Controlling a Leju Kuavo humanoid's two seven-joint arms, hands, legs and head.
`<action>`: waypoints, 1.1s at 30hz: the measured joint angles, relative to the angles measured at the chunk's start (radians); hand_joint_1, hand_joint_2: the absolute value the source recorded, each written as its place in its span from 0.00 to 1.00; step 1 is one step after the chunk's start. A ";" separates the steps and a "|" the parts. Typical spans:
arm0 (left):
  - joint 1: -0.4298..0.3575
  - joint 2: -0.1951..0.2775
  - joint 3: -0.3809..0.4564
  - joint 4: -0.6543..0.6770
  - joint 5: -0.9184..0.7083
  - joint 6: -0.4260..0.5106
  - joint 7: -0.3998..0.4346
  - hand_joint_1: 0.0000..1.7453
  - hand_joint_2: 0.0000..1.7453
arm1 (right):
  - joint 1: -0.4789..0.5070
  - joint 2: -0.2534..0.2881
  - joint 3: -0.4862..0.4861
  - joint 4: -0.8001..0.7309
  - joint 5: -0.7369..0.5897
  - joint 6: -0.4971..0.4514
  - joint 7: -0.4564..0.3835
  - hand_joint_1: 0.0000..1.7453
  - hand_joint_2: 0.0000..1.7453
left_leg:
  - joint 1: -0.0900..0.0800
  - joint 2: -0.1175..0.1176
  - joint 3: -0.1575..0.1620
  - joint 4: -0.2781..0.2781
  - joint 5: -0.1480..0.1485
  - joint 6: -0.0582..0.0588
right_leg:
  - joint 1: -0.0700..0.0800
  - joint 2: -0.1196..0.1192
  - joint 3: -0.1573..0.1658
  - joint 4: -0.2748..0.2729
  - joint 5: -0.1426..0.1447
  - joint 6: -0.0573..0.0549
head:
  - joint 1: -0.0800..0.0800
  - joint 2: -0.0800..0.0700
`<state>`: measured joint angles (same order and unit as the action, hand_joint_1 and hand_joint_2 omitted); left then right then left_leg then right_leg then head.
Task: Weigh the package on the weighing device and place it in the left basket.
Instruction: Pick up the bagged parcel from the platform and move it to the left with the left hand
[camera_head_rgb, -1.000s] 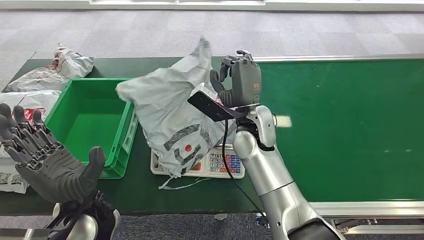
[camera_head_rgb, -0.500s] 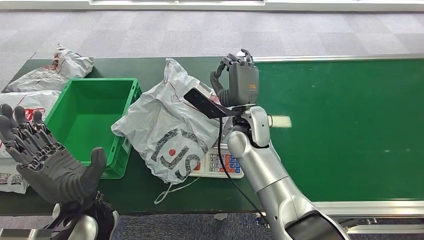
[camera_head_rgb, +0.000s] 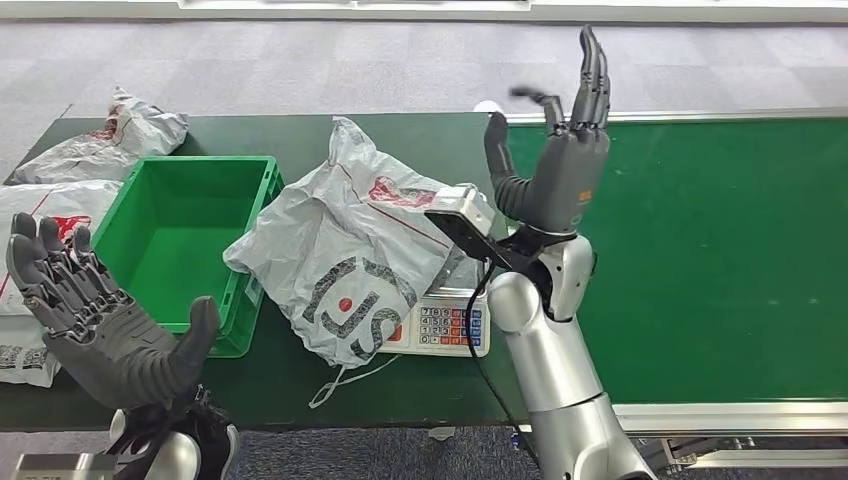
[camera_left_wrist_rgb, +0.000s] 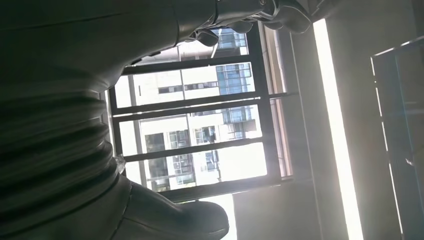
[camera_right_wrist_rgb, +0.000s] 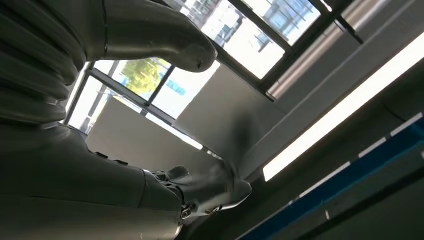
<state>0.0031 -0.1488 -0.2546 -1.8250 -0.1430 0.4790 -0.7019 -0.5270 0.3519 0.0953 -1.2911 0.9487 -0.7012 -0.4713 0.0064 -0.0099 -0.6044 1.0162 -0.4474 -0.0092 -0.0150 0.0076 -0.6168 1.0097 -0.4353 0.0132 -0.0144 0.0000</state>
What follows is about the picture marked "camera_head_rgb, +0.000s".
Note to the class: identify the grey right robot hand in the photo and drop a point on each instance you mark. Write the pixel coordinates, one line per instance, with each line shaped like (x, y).
(570, 172)

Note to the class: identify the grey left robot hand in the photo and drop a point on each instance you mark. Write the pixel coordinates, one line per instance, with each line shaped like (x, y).
(112, 351)

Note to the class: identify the grey plastic mailer package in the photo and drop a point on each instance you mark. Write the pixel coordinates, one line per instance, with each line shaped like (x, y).
(344, 245)

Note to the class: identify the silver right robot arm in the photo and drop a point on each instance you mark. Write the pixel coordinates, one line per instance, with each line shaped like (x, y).
(556, 358)

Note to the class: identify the green plastic basket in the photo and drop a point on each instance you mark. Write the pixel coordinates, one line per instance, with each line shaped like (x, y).
(166, 252)

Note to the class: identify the flat grey package red print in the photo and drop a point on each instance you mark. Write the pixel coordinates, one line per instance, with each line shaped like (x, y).
(26, 199)

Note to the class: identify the crumpled grey mailer package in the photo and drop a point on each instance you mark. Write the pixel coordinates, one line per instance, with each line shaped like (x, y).
(86, 156)

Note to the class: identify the white conveyor end roller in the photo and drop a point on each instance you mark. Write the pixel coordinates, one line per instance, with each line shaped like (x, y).
(487, 107)

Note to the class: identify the green conveyor belt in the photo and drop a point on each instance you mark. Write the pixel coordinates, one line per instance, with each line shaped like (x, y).
(696, 252)

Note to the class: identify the white electronic scale steel tray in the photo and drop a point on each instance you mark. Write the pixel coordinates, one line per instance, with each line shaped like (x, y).
(444, 328)

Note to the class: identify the white table foot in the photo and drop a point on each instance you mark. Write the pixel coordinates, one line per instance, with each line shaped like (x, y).
(440, 434)

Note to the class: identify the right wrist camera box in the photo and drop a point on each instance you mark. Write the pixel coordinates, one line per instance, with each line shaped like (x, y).
(467, 218)

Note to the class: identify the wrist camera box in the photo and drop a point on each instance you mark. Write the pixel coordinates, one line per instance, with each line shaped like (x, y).
(60, 467)
(467, 218)

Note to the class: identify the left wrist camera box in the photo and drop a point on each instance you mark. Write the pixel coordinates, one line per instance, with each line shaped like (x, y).
(60, 467)

